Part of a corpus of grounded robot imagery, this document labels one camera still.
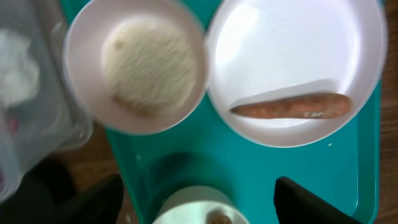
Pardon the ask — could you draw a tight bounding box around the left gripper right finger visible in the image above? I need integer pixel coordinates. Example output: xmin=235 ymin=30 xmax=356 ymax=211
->
xmin=274 ymin=177 xmax=360 ymax=224

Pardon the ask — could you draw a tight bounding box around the white round plate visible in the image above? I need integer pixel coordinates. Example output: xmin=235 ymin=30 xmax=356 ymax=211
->
xmin=206 ymin=0 xmax=387 ymax=147

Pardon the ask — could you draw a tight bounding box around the clear plastic bin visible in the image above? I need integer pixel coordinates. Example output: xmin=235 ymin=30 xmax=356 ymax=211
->
xmin=1 ymin=0 xmax=94 ymax=200

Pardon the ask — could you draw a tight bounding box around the orange carrot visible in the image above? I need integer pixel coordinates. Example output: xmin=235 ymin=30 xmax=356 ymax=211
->
xmin=230 ymin=93 xmax=352 ymax=119

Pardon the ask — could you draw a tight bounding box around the white bowl with residue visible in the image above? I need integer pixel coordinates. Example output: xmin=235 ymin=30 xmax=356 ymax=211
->
xmin=63 ymin=0 xmax=208 ymax=134

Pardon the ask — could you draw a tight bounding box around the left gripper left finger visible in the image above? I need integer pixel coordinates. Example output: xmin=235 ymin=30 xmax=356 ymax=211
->
xmin=33 ymin=174 xmax=124 ymax=224

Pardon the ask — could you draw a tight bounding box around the white bowl with food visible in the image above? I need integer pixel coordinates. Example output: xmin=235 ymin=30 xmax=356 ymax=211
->
xmin=153 ymin=185 xmax=249 ymax=224

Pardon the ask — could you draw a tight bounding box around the white napkin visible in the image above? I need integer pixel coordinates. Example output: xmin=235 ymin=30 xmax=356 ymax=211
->
xmin=1 ymin=29 xmax=40 ymax=108

